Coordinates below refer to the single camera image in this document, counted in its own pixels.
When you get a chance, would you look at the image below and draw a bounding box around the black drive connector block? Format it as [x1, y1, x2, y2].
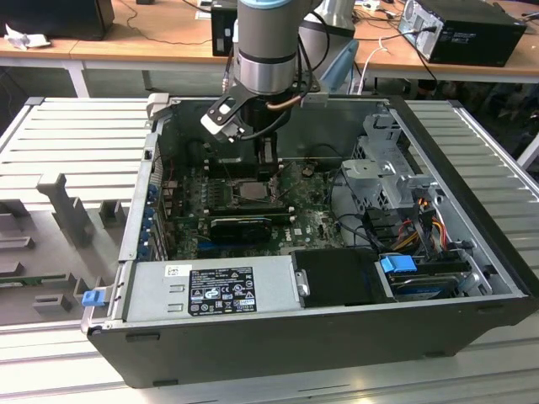
[364, 208, 408, 242]

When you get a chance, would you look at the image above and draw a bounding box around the green motherboard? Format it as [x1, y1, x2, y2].
[162, 159, 353, 260]

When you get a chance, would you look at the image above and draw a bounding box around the black pc tower silver back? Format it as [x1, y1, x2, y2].
[398, 0, 529, 68]

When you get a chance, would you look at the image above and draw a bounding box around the small black computer box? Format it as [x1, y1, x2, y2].
[210, 1, 240, 58]

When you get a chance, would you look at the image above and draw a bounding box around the cpu socket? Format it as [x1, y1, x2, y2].
[229, 179, 275, 208]

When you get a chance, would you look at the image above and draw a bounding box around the grey power supply unit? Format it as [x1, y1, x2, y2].
[124, 255, 305, 325]

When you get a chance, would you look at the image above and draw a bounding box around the hard disk in blue carrier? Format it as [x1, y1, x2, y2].
[377, 252, 464, 303]

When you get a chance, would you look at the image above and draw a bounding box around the black plastic shroud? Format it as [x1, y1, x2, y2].
[290, 247, 399, 308]

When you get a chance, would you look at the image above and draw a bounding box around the grey parts rack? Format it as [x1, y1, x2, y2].
[0, 172, 132, 323]

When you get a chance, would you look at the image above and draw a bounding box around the grey metal drive cage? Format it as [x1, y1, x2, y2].
[339, 111, 444, 212]

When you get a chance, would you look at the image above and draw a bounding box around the grey case corner latch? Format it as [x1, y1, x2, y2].
[146, 93, 171, 124]

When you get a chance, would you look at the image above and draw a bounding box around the multicolour power wire bundle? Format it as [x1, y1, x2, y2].
[389, 216, 450, 256]

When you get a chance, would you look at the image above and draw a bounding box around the crumpled white paper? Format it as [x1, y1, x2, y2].
[3, 23, 52, 51]

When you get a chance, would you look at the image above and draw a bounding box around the wooden desk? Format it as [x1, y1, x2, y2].
[352, 0, 539, 85]
[0, 0, 237, 98]

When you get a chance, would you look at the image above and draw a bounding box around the black open pc case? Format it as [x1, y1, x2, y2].
[79, 93, 535, 391]

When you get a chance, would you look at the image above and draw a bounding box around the black ram slot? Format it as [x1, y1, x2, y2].
[205, 202, 288, 214]
[205, 156, 282, 169]
[208, 166, 280, 179]
[205, 209, 295, 224]

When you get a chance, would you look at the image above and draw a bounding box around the large black computer case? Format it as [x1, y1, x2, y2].
[0, 0, 115, 42]

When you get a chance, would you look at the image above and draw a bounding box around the green ram stick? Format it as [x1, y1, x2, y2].
[0, 273, 72, 290]

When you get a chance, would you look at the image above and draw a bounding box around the white cable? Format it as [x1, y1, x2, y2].
[350, 36, 391, 96]

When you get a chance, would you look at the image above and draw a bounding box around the pale blue teach pendant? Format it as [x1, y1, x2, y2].
[320, 39, 360, 92]

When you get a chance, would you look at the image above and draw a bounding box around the copper coloured hose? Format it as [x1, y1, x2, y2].
[267, 95, 302, 113]

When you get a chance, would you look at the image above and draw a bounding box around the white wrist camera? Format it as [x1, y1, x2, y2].
[200, 97, 246, 145]

